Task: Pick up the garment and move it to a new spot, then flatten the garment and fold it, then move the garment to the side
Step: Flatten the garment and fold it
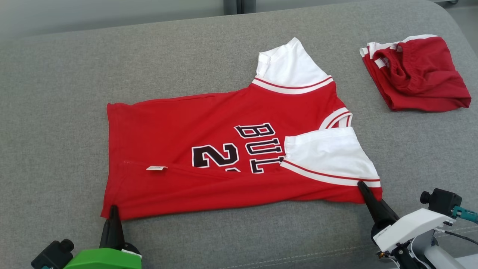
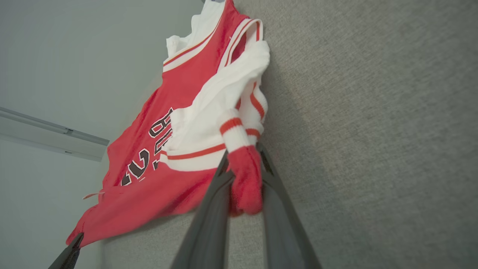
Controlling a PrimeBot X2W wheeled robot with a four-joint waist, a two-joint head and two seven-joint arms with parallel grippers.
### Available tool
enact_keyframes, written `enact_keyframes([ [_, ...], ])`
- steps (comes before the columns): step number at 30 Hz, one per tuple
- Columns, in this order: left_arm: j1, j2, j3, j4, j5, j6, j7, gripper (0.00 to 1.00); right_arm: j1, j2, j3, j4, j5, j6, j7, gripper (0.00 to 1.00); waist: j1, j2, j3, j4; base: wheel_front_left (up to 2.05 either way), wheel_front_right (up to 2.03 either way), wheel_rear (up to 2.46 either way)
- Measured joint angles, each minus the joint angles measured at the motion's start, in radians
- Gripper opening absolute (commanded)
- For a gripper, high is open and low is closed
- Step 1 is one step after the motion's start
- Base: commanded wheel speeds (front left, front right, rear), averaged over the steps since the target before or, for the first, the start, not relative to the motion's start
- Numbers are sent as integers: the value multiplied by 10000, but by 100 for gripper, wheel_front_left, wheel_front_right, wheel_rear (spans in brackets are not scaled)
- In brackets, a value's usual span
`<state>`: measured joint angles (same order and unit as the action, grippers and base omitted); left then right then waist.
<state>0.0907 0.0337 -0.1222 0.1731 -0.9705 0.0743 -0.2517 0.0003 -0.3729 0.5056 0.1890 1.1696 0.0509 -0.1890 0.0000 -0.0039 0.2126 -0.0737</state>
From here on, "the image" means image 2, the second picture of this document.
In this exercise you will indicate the grey partition post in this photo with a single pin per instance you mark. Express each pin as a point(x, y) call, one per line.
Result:
point(37, 141)
point(37, 124)

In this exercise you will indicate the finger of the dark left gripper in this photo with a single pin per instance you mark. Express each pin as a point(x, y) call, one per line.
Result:
point(67, 257)

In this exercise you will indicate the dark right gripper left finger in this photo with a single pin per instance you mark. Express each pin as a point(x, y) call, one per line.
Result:
point(205, 231)

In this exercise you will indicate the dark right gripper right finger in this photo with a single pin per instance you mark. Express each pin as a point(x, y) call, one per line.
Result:
point(283, 231)

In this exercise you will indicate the red white basketball jersey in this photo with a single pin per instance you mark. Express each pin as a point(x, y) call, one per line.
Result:
point(179, 89)

